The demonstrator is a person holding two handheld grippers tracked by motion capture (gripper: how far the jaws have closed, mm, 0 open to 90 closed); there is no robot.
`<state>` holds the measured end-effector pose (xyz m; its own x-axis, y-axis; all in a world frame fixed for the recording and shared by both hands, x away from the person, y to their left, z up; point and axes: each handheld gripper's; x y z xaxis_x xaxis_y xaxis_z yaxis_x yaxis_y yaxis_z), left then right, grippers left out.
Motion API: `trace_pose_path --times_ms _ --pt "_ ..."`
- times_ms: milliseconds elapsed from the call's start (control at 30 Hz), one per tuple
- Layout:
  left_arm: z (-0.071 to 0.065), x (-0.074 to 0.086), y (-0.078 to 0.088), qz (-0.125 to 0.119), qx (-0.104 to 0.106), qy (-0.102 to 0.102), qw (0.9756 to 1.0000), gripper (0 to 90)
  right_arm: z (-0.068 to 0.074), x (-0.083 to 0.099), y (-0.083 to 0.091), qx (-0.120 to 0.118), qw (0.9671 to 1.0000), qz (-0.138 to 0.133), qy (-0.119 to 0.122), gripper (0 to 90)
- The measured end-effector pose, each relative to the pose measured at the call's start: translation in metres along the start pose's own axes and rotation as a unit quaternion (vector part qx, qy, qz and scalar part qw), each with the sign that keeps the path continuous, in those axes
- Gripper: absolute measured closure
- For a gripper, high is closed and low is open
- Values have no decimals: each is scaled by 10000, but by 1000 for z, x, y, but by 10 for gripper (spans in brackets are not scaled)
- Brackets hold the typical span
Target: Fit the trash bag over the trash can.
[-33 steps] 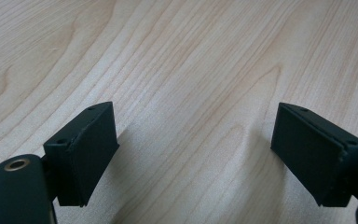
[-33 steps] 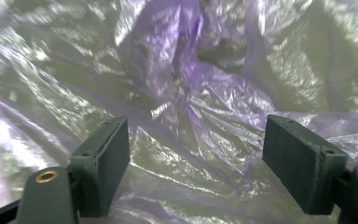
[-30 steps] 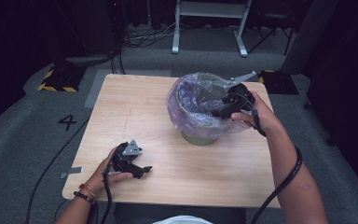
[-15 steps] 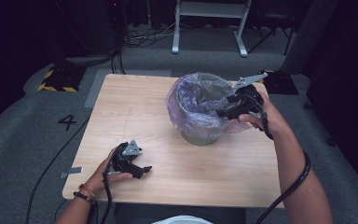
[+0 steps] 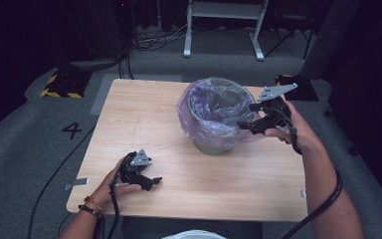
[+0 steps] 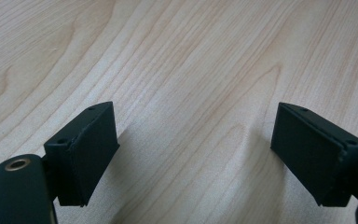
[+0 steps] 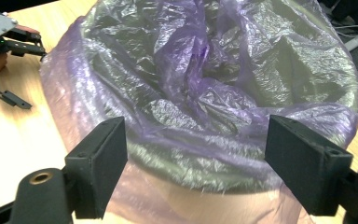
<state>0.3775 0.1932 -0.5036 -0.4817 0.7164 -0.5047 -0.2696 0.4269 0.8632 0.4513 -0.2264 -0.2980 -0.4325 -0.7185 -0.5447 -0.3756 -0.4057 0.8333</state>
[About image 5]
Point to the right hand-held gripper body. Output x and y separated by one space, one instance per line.
273 113

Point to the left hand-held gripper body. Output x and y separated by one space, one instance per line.
134 171

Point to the purple plastic bag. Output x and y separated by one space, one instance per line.
212 113

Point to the green plastic bin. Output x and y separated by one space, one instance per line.
212 149

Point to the person's left hand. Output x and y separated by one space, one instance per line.
112 194

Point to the person's right hand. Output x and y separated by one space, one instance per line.
303 132

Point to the black yellow striped stand base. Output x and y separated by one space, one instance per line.
303 93
67 84

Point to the person's white shirt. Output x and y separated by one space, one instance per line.
194 235

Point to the black chair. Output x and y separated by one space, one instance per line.
291 30

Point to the grey column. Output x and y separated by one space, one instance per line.
330 40

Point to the white metal table frame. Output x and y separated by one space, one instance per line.
225 10

